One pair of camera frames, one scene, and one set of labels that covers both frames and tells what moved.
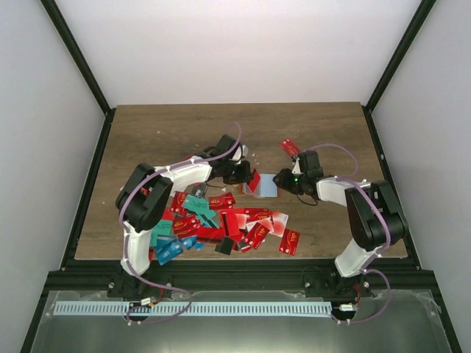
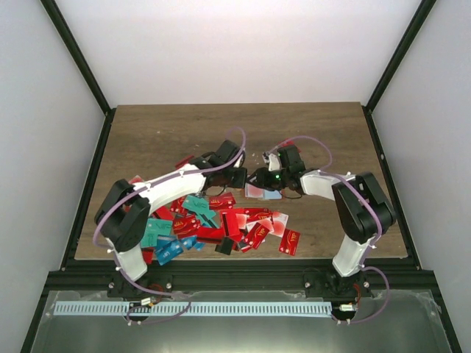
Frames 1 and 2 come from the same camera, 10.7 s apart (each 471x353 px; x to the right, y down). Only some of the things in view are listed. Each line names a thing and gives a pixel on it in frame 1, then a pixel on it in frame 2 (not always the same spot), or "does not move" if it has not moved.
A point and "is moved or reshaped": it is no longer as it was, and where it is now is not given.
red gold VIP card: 185,223 does not move
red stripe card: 255,179 is moved or reshaped
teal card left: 163,228 does not move
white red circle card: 278,223 does not move
